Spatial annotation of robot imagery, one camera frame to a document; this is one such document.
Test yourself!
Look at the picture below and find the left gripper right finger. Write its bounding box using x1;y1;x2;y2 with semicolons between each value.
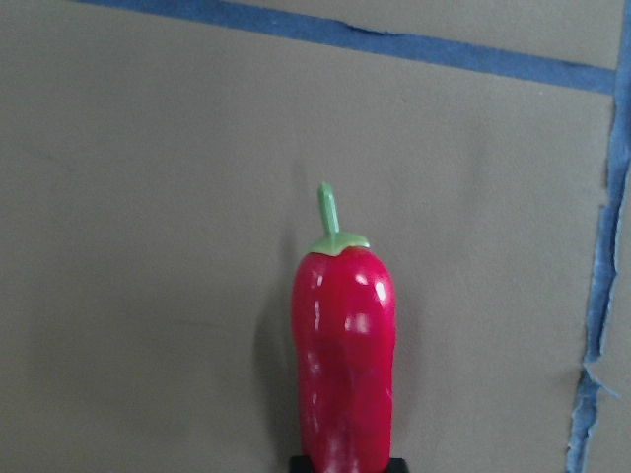
386;457;409;473

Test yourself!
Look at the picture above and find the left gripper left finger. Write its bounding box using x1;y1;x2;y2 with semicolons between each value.
289;455;314;473

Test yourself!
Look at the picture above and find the red chili pepper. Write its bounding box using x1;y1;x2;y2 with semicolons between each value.
291;183;396;472

